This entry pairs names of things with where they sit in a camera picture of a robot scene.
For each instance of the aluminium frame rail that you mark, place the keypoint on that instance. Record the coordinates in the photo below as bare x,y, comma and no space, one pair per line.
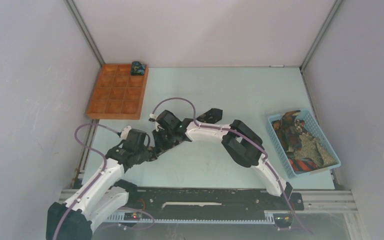
315,201

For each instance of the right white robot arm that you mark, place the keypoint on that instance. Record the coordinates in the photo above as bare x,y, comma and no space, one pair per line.
242,144

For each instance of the light blue plastic basket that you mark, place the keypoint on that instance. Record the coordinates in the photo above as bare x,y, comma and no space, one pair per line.
311,142

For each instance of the orange compartment tray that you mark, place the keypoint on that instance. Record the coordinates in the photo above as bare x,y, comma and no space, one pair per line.
118,93

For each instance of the rolled blue patterned tie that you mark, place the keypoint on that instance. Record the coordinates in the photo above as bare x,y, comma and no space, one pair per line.
138,68

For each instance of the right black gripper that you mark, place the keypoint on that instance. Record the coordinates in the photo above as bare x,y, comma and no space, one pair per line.
156,134

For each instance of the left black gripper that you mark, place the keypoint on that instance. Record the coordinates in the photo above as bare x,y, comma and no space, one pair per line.
143,158

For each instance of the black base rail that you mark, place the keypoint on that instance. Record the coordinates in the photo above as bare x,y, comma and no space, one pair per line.
208,204

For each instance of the pile of ties in basket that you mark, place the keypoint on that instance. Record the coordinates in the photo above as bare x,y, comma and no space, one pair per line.
301,142

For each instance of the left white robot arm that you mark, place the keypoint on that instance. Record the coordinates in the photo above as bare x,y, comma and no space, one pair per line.
92,195

